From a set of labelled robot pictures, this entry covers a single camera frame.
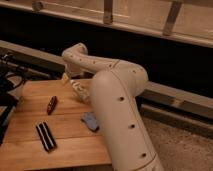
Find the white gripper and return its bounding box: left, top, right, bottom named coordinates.
left=61, top=64, right=84, bottom=85

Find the white bottle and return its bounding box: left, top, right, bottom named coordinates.
left=70, top=80, right=89, bottom=103

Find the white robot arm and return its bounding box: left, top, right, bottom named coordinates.
left=62, top=43, right=164, bottom=171

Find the black equipment at left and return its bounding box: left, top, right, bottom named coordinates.
left=0, top=53, right=25, bottom=145

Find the wooden table board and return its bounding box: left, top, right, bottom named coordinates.
left=0, top=80, right=111, bottom=171

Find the black white striped case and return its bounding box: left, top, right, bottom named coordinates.
left=36, top=122, right=57, bottom=152

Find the metal rail frame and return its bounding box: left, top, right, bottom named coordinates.
left=0, top=0, right=213, bottom=48

